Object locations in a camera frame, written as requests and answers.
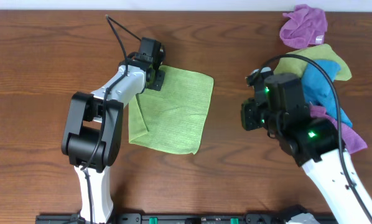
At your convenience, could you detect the light green cloth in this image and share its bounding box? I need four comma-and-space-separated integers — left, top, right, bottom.
128, 65, 214, 154

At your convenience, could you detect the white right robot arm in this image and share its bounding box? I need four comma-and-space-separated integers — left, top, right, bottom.
241, 98, 372, 223

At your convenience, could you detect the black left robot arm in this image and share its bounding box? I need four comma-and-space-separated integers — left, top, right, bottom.
61, 59, 165, 223

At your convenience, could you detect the olive green cloth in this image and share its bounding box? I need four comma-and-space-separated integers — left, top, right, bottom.
274, 44, 352, 81

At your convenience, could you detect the blue cloth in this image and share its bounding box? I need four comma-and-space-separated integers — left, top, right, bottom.
301, 60, 353, 128

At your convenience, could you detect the large purple cloth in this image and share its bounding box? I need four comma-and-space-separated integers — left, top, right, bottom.
309, 104, 368, 154

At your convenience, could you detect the small purple cloth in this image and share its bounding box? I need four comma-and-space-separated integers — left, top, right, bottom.
279, 4, 328, 49

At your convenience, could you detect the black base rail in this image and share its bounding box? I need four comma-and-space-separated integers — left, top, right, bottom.
35, 212, 339, 224

